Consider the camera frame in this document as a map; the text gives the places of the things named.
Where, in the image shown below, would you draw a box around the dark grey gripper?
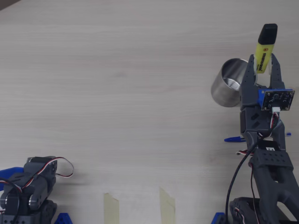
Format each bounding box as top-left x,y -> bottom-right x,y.
239,53 -> 286,140
22,155 -> 58,185

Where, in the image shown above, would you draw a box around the yellow highlighter pen black cap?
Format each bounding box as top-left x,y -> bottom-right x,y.
253,23 -> 278,75

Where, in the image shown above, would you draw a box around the blue arm base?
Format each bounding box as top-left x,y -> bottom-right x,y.
211,211 -> 226,224
55,212 -> 73,224

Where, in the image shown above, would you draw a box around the silver metal cup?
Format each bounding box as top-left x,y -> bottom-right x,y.
210,58 -> 260,108

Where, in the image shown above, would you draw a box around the blue ballpoint pen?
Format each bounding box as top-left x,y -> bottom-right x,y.
224,132 -> 292,143

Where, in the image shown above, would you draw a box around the beige masking tape strip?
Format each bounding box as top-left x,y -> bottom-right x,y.
104,192 -> 120,224
159,186 -> 176,224

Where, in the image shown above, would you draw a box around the red white black servo wire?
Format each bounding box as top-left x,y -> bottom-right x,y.
21,157 -> 75,187

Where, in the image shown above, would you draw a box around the black camera cable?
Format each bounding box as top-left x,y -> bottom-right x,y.
225,137 -> 257,224

